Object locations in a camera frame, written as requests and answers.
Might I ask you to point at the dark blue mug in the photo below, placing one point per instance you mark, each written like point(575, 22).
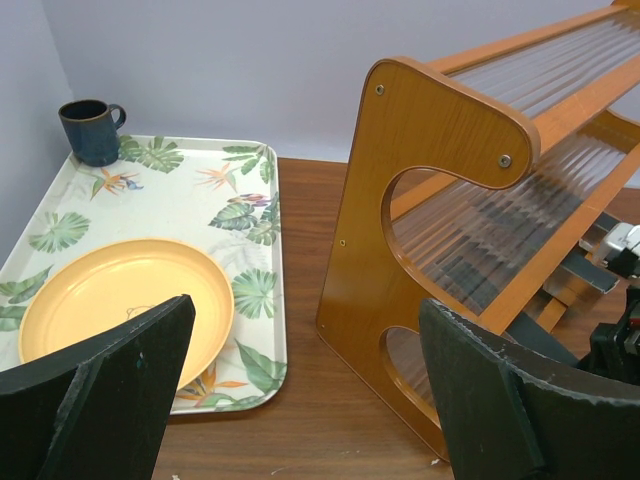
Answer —
point(91, 129)

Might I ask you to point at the silver R&O charcoal toothpaste box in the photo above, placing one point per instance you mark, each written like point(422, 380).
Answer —
point(577, 282)

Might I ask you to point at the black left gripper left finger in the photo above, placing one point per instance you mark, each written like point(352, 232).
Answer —
point(97, 409)

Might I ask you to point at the floral serving tray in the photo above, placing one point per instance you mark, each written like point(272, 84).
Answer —
point(171, 216)

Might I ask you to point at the wooden three-tier shelf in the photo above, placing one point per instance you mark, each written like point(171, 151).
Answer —
point(470, 179)

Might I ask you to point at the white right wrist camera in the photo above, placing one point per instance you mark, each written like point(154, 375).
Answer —
point(617, 250)

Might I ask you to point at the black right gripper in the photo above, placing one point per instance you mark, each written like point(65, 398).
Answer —
point(614, 348)

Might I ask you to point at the orange plate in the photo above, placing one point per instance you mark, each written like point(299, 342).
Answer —
point(112, 284)

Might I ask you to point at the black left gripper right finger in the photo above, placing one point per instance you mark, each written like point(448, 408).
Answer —
point(508, 412)

